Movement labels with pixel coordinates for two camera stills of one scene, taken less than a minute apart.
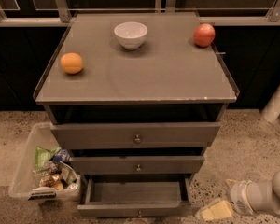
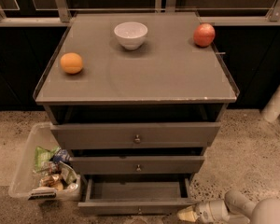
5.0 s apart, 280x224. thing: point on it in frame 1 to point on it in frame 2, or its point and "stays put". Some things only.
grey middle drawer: [136, 164] stays put
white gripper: [239, 195] to [209, 211]
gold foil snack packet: [53, 181] stays put
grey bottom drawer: [141, 195] stays put
